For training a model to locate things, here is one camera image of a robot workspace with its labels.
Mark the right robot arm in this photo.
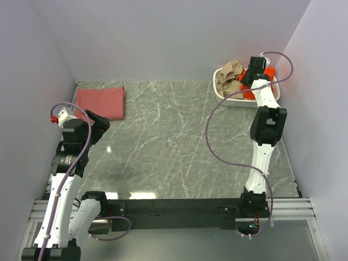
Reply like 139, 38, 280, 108
239, 57, 287, 218

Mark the beige crumpled t-shirt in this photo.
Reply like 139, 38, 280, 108
215, 60, 249, 97

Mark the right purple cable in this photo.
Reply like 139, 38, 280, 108
204, 51, 295, 240

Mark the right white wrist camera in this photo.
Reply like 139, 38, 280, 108
259, 52, 270, 68

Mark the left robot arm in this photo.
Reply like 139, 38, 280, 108
21, 107, 110, 260

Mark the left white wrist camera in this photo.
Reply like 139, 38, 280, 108
50, 107, 76, 128

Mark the white plastic laundry basket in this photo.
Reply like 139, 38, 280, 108
213, 68, 281, 108

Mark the folded pink t-shirt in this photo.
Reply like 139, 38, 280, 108
75, 86, 126, 121

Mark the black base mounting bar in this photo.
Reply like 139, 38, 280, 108
108, 198, 270, 230

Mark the orange t-shirt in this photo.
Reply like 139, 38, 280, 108
237, 67, 275, 100

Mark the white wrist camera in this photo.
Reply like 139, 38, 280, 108
50, 107, 76, 128
259, 52, 270, 68

